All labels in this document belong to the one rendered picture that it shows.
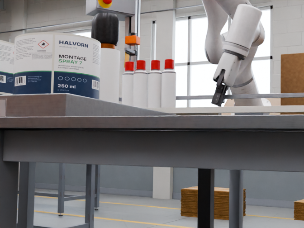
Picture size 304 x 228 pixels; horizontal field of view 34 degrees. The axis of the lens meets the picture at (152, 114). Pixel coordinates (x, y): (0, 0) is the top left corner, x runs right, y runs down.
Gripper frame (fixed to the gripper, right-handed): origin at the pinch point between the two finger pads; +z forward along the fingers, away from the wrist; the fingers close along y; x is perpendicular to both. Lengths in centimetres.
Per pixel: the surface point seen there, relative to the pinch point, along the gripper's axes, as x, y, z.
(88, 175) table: -129, -173, 87
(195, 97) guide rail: -8.6, -3.4, 1.9
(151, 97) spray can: -22.0, 1.7, 7.1
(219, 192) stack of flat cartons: -79, -387, 97
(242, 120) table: 30, 85, 2
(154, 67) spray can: -25.1, 0.8, -3.3
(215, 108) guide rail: 1.7, 4.5, 3.0
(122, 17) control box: -51, -13, -18
